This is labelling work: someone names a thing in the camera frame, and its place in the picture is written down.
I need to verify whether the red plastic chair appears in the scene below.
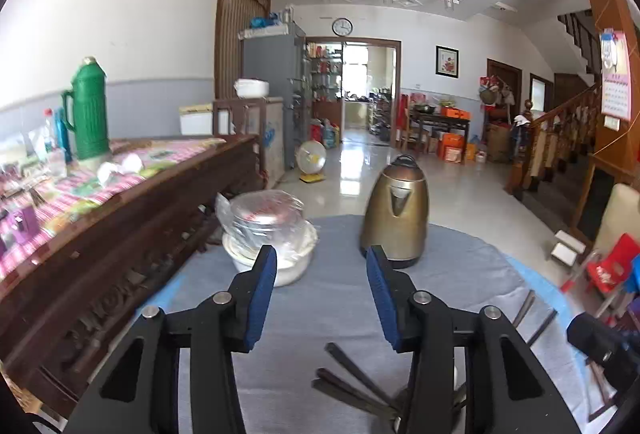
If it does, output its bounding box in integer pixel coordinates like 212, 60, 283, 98
560, 234, 640, 319

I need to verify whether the blue cloth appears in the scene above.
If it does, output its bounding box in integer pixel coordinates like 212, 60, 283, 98
135, 254, 621, 434

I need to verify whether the framed picture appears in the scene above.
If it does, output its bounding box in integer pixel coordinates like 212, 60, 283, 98
435, 46, 460, 78

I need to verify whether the dark chopstick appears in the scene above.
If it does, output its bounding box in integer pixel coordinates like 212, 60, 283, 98
510, 291, 536, 328
527, 309, 557, 347
316, 368, 397, 415
325, 343, 401, 407
312, 379, 396, 421

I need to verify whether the green thermos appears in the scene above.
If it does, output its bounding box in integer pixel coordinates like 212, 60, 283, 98
61, 56, 111, 161

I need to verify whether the white floor fan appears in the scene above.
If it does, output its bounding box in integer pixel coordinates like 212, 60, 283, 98
295, 141, 329, 185

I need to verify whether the clear bottle red cap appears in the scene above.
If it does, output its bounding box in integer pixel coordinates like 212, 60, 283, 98
42, 108, 57, 153

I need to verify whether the carved wooden bench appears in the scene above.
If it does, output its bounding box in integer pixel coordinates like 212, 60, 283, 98
0, 136, 271, 415

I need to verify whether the white cardboard box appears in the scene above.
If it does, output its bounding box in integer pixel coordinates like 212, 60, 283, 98
551, 245, 581, 265
555, 231, 586, 251

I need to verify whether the white lidded container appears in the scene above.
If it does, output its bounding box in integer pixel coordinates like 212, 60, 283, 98
235, 78, 271, 98

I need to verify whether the wooden staircase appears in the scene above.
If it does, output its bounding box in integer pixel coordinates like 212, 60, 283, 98
505, 8, 606, 235

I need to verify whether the white chest freezer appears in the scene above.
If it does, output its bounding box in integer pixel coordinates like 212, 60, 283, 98
180, 96, 286, 179

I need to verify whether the white bowl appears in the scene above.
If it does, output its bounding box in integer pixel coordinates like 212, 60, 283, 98
222, 219, 319, 287

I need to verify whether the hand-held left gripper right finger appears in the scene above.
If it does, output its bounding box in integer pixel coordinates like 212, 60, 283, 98
365, 245, 583, 434

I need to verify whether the grey tablecloth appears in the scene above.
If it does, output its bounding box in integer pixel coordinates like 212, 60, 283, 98
150, 214, 531, 434

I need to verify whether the brown wooden door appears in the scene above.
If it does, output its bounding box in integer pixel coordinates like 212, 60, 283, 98
215, 0, 272, 102

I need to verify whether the clear plastic bag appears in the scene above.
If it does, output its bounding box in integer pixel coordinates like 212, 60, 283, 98
215, 190, 313, 259

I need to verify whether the wall calendar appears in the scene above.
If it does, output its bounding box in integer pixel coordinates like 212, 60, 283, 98
599, 28, 634, 131

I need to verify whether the dark wooden side table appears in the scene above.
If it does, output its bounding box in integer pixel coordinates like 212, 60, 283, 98
407, 106, 473, 153

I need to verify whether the dark wooden chair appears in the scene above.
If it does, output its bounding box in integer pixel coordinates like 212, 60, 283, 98
212, 96, 266, 149

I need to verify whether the blue plastic bottle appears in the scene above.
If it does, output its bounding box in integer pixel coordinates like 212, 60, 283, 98
54, 106, 74, 165

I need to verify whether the pink checked tablecloth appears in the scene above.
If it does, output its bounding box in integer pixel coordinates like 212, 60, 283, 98
0, 136, 227, 279

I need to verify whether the brass electric kettle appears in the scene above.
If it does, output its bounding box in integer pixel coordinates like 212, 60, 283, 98
360, 154, 431, 269

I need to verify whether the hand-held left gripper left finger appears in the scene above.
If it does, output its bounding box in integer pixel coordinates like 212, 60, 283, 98
67, 244, 278, 434

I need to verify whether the grey refrigerator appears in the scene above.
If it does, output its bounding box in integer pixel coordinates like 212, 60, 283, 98
239, 24, 307, 169

